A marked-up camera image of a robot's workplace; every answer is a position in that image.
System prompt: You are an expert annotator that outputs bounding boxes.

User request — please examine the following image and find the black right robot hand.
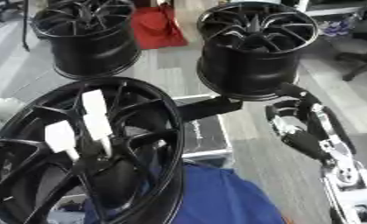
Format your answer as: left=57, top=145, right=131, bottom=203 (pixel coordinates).
left=264, top=81, right=358, bottom=166

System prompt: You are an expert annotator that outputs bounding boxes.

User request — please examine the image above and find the black wheel rim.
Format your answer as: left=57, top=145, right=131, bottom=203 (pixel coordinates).
left=30, top=0, right=144, bottom=81
left=195, top=2, right=321, bottom=102

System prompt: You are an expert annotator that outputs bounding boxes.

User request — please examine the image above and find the white pin with flat head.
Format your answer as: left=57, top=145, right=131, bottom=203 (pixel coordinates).
left=81, top=113, right=115, bottom=158
left=43, top=120, right=82, bottom=162
left=80, top=89, right=109, bottom=118

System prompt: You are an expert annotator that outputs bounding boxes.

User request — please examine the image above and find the large black spoked wheel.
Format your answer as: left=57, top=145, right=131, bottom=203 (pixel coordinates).
left=0, top=76, right=188, bottom=224

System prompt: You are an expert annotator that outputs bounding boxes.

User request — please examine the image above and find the black office chair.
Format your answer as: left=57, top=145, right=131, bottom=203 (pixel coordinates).
left=333, top=16, right=367, bottom=82

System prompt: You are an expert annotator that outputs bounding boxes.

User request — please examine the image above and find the clear plastic bag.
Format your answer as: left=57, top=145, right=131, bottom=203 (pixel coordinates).
left=316, top=11, right=364, bottom=38

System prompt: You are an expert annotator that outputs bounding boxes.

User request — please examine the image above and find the red bag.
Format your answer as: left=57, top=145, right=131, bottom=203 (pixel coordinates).
left=129, top=2, right=189, bottom=50

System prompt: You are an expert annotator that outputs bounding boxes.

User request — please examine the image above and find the black case with silver frame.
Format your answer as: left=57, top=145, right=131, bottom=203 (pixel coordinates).
left=172, top=94, right=244, bottom=162

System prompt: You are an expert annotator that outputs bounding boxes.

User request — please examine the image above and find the black hanging cable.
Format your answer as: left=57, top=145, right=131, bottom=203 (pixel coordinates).
left=18, top=0, right=33, bottom=53

